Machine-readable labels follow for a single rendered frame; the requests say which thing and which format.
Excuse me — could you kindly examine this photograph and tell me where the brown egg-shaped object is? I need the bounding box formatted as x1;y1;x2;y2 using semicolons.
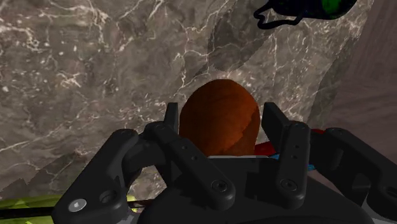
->
179;79;261;157

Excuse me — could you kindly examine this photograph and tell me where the yellow-green and black object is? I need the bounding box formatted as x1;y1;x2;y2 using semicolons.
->
0;193;155;224

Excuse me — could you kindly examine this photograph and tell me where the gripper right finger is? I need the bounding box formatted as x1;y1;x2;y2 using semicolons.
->
262;102;397;221

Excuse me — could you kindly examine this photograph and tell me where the red and blue object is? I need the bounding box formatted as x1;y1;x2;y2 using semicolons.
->
254;129;326;172

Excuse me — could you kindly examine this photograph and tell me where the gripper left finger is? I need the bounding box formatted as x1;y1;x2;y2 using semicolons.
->
51;102;237;224

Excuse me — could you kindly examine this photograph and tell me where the black and green object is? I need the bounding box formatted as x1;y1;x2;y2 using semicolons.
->
253;0;358;31

